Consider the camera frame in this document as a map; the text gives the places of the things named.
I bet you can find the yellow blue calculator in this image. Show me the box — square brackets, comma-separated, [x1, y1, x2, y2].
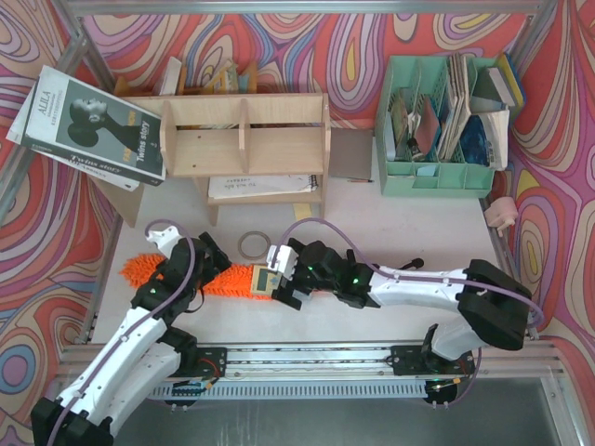
[250, 265, 283, 298]

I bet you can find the orange chenille duster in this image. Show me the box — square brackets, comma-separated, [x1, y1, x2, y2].
[120, 254, 271, 300]

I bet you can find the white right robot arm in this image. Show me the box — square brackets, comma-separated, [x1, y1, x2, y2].
[267, 238, 531, 376]

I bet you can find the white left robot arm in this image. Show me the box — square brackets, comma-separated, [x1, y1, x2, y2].
[31, 226, 231, 445]

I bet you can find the wooden bookshelf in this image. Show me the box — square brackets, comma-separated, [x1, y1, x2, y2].
[152, 93, 331, 224]

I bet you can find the clear tape roll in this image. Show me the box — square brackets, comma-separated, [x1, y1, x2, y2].
[237, 230, 271, 261]

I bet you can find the black marker pen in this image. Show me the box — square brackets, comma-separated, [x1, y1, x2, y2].
[402, 257, 425, 270]

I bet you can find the spiral notepad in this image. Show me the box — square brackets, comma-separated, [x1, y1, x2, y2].
[208, 175, 319, 199]

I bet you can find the grey notebook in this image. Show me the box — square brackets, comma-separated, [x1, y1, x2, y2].
[329, 128, 373, 180]

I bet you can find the white book under stack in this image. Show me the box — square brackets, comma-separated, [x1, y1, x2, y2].
[7, 88, 140, 191]

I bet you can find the black Twins story book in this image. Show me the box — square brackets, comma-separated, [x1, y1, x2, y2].
[21, 66, 166, 186]

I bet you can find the green desk organizer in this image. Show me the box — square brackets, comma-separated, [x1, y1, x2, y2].
[375, 54, 512, 198]

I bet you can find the pink pig figurine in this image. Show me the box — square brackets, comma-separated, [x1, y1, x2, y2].
[483, 197, 518, 237]

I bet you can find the blue yellow book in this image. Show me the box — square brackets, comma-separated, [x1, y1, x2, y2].
[483, 53, 526, 111]

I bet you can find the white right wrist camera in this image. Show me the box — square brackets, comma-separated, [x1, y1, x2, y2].
[267, 245, 298, 280]

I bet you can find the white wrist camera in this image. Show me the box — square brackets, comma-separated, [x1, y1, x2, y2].
[267, 245, 298, 280]
[145, 225, 182, 258]

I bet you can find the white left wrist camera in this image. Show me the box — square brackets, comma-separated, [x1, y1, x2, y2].
[145, 225, 182, 258]

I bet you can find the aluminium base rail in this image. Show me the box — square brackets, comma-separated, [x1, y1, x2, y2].
[194, 342, 466, 383]

